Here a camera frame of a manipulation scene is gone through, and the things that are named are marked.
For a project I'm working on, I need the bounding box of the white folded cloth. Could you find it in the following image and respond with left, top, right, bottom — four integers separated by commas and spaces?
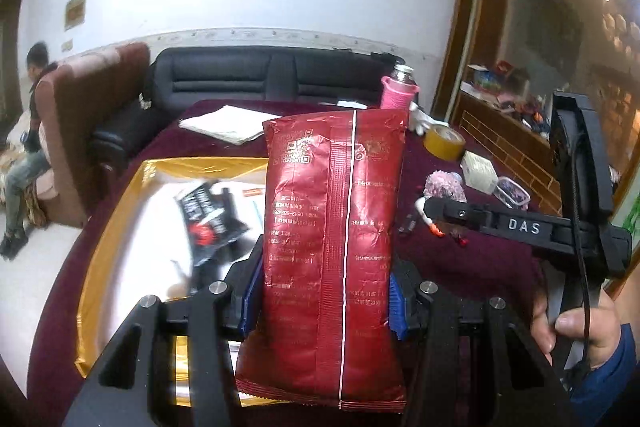
179, 105, 281, 145

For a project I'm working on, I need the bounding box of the wooden cabinet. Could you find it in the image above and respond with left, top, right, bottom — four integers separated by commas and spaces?
430, 0, 640, 228

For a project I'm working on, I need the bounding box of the black leather sofa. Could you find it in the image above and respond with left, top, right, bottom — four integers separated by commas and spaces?
90, 46, 406, 168

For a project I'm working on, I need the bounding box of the yellow tape roll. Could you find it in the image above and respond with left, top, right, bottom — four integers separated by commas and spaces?
424, 124, 465, 160

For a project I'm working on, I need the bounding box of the person's right hand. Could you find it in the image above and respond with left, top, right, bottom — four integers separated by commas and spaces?
530, 277, 623, 370

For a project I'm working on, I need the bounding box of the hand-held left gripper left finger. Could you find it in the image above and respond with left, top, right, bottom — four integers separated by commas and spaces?
62, 234, 266, 427

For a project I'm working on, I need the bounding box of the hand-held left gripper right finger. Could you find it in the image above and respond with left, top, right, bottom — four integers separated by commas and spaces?
387, 257, 571, 427

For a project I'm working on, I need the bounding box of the bottle with pink sleeve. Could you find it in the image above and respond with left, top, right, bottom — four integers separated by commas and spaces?
380, 64, 421, 110

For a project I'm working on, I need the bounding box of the brown armchair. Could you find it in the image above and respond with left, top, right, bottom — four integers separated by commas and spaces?
31, 42, 151, 228

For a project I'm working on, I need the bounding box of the red foil packet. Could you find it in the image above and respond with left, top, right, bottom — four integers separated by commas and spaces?
235, 107, 411, 413

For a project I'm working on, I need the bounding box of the clear plastic container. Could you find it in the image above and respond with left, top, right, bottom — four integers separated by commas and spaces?
495, 176, 532, 210

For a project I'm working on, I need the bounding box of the yellow wall sign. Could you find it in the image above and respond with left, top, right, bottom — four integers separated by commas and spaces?
65, 0, 87, 30

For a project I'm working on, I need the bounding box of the white tray with gold rim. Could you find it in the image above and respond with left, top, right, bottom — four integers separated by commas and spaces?
75, 157, 301, 408

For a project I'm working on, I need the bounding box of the clutter of small items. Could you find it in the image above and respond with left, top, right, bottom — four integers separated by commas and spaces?
462, 59, 556, 138

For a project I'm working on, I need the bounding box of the pink fluffy toy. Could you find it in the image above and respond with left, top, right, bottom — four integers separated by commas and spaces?
424, 169, 468, 208

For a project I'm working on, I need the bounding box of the small white box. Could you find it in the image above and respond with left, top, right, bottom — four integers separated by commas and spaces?
461, 152, 499, 194

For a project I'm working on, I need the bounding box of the black foil packet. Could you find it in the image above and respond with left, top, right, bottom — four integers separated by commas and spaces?
173, 181, 251, 268

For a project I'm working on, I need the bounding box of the black cable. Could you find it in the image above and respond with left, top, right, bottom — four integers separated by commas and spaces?
570, 127, 592, 373

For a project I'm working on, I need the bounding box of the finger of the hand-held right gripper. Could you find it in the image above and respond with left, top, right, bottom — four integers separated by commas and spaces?
424, 197, 571, 258

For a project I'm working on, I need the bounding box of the person's right forearm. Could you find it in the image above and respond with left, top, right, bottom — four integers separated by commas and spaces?
565, 322, 640, 427

